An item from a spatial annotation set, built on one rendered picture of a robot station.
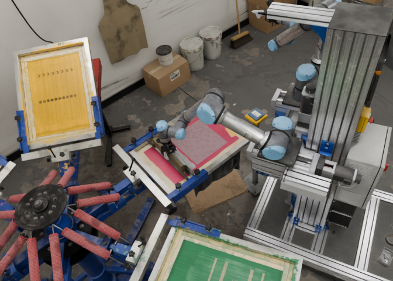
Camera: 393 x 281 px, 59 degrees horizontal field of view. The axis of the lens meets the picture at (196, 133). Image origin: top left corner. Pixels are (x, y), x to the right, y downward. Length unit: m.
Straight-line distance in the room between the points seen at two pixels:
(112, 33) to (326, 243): 3.02
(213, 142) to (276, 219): 0.92
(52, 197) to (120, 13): 2.49
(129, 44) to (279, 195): 2.45
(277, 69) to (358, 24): 3.04
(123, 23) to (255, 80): 1.76
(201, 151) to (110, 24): 2.07
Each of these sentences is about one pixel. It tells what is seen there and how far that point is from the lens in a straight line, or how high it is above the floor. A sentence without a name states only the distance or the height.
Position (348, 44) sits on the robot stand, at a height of 1.96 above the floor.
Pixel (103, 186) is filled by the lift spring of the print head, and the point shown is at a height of 1.09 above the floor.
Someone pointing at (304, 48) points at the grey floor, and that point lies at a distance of 5.20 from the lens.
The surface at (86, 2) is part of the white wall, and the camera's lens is 4.01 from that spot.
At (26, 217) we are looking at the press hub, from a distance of 2.22.
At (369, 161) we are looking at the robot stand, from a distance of 2.28.
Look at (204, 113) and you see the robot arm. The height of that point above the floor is 1.63.
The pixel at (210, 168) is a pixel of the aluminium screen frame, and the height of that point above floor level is 0.99.
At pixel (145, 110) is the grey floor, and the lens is 4.42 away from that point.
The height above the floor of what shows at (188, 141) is 0.95.
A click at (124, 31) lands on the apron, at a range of 4.27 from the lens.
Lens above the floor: 2.96
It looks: 48 degrees down
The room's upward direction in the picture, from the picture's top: 10 degrees counter-clockwise
